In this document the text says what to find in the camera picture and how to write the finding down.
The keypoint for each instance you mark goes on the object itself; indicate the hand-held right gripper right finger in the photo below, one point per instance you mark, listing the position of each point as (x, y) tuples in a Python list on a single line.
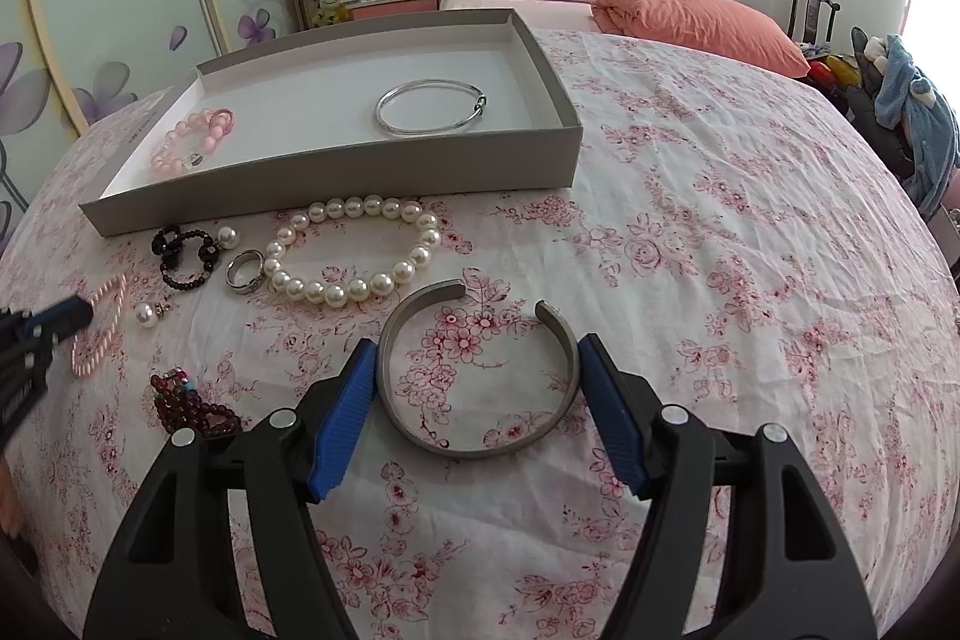
[(611, 407)]

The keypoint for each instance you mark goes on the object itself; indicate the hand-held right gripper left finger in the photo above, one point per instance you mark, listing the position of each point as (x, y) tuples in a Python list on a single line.
[(349, 407)]

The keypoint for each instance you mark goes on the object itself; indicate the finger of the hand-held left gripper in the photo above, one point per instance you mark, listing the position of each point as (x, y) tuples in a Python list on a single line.
[(71, 308), (49, 331)]

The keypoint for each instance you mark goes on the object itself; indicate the white pearl earring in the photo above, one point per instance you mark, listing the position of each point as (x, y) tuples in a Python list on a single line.
[(145, 315), (226, 237)]

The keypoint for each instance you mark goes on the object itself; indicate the grey cardboard box tray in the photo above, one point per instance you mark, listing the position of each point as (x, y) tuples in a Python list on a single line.
[(337, 78)]

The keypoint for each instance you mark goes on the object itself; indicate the person's left hand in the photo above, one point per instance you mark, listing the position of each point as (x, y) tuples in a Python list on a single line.
[(7, 497)]

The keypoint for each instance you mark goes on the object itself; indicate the pink floral bedsheet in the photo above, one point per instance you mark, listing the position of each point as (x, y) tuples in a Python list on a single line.
[(712, 235)]

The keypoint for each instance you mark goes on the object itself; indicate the thin silver bangle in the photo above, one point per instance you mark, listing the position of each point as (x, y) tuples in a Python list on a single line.
[(480, 102)]

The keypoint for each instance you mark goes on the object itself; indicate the dark grey garment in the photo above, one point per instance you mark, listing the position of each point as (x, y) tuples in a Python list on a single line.
[(870, 115)]

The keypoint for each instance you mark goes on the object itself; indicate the orange duvet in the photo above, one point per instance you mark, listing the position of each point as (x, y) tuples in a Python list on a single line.
[(697, 25)]

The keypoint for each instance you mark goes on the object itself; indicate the pink nightstand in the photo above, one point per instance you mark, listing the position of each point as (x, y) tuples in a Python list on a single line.
[(394, 6)]

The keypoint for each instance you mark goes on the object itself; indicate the blue plush garment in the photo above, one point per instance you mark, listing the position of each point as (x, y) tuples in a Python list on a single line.
[(915, 100)]

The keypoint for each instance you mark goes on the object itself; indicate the dark wooden chair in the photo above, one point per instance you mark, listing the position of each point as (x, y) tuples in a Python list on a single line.
[(814, 10)]

